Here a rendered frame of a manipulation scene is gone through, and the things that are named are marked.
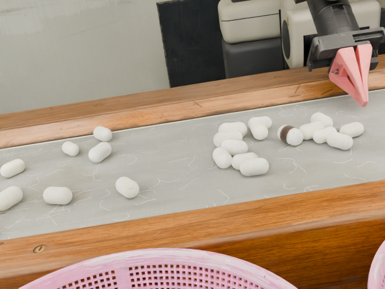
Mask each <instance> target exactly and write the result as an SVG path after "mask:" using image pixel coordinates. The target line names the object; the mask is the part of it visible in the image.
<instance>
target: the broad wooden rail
mask: <svg viewBox="0 0 385 289"><path fill-rule="evenodd" d="M377 59H378V65H377V67H376V68H375V69H374V70H371V71H369V73H368V91H375V90H379V89H385V54H381V55H378V56H377ZM328 70H329V67H324V68H317V69H313V70H312V71H311V72H309V71H308V67H301V68H293V69H286V70H282V71H275V72H268V73H261V74H256V75H249V76H242V77H235V78H231V79H224V80H217V81H209V82H205V83H198V84H191V85H184V86H180V87H173V88H166V89H159V90H154V91H147V92H140V93H133V94H129V95H121V96H114V97H108V98H103V99H96V100H89V101H82V102H78V103H70V104H63V105H59V106H52V107H45V108H38V109H33V110H26V111H19V112H12V113H8V114H0V149H6V148H11V147H18V146H25V145H32V144H36V143H44V142H51V141H55V140H62V139H69V138H76V137H81V136H87V135H93V131H94V129H95V128H96V127H99V126H102V127H105V128H108V129H110V130H111V132H113V131H120V130H127V129H132V128H138V127H145V126H153V125H157V124H164V123H171V122H178V121H183V120H189V119H196V118H204V117H208V116H215V115H222V114H229V113H233V112H240V111H247V110H254V109H259V108H266V107H273V106H280V105H284V104H292V103H298V102H303V101H310V100H317V99H324V98H328V97H335V96H343V95H349V94H348V93H347V92H346V91H344V90H343V89H341V88H340V87H339V86H337V85H336V84H335V83H333V82H332V81H330V79H329V76H328Z"/></svg>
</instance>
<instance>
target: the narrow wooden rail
mask: <svg viewBox="0 0 385 289"><path fill-rule="evenodd" d="M384 241H385V179H383V180H378V181H372V182H365V183H358V184H353V185H347V186H339V187H335V188H328V189H321V190H314V191H310V192H303V193H296V194H289V195H285V196H278V197H270V198H264V199H260V200H252V201H245V202H239V203H234V204H227V205H220V206H213V207H209V208H202V209H195V210H188V211H184V212H177V213H170V214H163V215H158V216H151V217H145V218H137V219H133V220H126V221H119V222H112V223H108V224H101V225H94V226H87V227H83V228H76V229H69V230H64V231H58V232H50V233H43V234H39V235H32V236H25V237H18V238H14V239H7V240H0V289H19V288H21V287H22V286H24V285H26V284H28V283H30V282H32V281H34V280H36V279H39V278H41V277H43V276H45V275H47V274H50V273H52V272H54V271H57V270H60V269H62V268H65V267H68V266H70V265H73V264H76V263H80V262H82V261H86V260H89V259H93V258H96V257H100V256H105V255H110V254H113V253H119V252H125V251H133V250H138V249H150V248H185V249H197V250H202V251H209V252H215V253H220V254H224V255H228V256H232V257H236V258H238V259H241V260H244V261H248V262H250V263H252V264H255V265H257V266H259V267H262V268H264V269H266V270H268V271H270V272H272V273H274V274H276V275H277V276H279V277H281V278H283V279H284V280H286V281H287V282H289V283H290V284H292V285H294V286H295V287H296V288H298V289H367V283H368V275H369V272H370V268H371V264H372V261H373V259H374V256H375V254H376V253H377V251H378V249H379V247H380V246H381V245H382V243H383V242H384Z"/></svg>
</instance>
